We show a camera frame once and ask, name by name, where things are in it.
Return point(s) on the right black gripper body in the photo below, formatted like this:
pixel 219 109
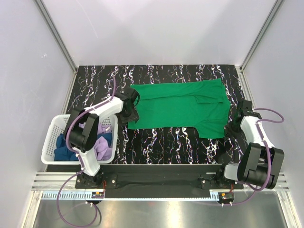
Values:
pixel 232 128

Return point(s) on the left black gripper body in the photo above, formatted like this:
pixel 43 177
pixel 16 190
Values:
pixel 127 116

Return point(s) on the green t shirt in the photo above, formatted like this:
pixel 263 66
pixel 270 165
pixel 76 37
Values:
pixel 203 105

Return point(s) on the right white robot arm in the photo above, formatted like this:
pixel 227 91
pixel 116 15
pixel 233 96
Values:
pixel 261 163

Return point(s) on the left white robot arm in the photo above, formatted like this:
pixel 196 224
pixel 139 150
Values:
pixel 82 127

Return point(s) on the lilac t shirt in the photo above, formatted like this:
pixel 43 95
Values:
pixel 102 146

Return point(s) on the right orange connector box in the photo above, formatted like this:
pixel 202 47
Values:
pixel 229 196

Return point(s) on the orange connector box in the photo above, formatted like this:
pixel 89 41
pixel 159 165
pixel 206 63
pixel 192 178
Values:
pixel 98 195
pixel 229 196

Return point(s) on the white plastic laundry basket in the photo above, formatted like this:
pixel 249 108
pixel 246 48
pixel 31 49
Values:
pixel 57 127

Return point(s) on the dark blue t shirt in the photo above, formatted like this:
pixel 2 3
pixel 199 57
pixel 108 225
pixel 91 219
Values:
pixel 62 153

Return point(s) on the left orange connector box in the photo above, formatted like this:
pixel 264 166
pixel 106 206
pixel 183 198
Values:
pixel 98 195

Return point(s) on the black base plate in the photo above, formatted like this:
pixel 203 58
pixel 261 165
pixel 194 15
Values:
pixel 157 181

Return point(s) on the aluminium front rail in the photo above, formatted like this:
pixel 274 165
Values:
pixel 54 180

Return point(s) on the white slotted cable duct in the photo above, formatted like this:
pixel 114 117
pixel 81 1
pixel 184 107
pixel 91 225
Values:
pixel 86 195

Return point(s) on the right aluminium frame post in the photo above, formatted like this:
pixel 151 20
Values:
pixel 262 32

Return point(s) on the aluminium frame post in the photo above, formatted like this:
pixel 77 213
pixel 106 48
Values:
pixel 262 32
pixel 54 31

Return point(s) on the left aluminium frame post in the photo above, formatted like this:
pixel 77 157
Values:
pixel 54 31

